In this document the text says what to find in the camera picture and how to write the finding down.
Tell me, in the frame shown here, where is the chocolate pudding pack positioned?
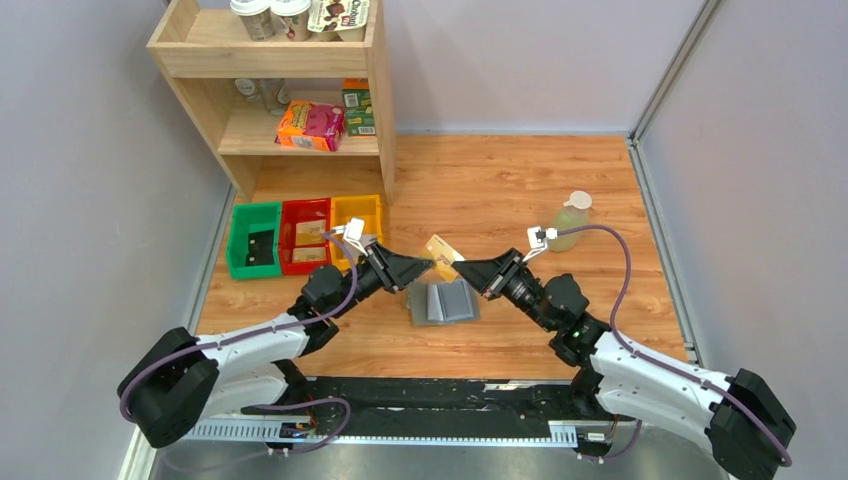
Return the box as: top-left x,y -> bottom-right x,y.
308,0 -> 371,42

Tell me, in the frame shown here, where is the green plastic bin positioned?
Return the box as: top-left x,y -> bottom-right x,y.
225,202 -> 283,280

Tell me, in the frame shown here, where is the green carton box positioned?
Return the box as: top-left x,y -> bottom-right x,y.
342,78 -> 376,137

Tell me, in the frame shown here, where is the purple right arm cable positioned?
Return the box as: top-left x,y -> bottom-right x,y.
556,223 -> 794,469

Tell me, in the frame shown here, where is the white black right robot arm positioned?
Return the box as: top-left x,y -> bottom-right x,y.
453,249 -> 797,479

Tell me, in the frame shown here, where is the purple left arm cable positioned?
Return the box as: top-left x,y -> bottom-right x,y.
117,231 -> 360,456

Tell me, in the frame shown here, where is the green liquid bottle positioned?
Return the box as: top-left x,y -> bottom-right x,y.
548,190 -> 593,252

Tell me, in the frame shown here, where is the upper gold card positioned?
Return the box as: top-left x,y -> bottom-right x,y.
294,219 -> 326,247

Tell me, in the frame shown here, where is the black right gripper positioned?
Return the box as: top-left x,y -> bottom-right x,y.
451,249 -> 555,334

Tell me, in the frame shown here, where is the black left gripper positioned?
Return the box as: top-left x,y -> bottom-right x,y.
330,241 -> 434,320

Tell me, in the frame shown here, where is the white lid paper cup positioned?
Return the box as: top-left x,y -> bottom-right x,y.
230,0 -> 275,41

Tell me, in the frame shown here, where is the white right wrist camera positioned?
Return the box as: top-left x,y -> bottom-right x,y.
522,226 -> 559,263

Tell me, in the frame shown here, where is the wooden shelf unit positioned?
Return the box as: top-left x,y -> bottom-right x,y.
147,1 -> 397,202

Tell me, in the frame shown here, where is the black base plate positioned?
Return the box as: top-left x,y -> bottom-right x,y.
278,377 -> 614,439

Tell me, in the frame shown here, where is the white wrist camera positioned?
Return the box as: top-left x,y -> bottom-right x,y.
522,226 -> 559,263
322,217 -> 378,260

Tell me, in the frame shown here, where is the red plastic bin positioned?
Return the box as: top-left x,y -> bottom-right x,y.
278,197 -> 331,276

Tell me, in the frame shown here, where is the yellow plastic bin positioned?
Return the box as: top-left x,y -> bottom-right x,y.
328,194 -> 384,245

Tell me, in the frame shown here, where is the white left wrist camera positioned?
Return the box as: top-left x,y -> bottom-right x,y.
322,217 -> 378,260

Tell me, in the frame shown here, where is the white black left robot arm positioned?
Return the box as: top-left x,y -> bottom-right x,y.
117,242 -> 434,448

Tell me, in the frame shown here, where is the aluminium frame rail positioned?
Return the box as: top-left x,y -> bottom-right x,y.
119,373 -> 763,480

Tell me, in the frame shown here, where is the lower gold card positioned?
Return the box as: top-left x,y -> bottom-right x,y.
291,246 -> 327,263

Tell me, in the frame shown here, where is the orange pink snack box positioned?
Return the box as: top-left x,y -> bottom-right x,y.
277,100 -> 345,152

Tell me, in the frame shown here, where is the black card in green bin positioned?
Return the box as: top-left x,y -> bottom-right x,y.
245,229 -> 276,267

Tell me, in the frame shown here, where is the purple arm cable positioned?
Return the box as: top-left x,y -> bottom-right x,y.
117,231 -> 360,456
556,223 -> 794,469

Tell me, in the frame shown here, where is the clear glass jar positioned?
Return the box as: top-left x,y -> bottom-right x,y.
256,78 -> 291,116

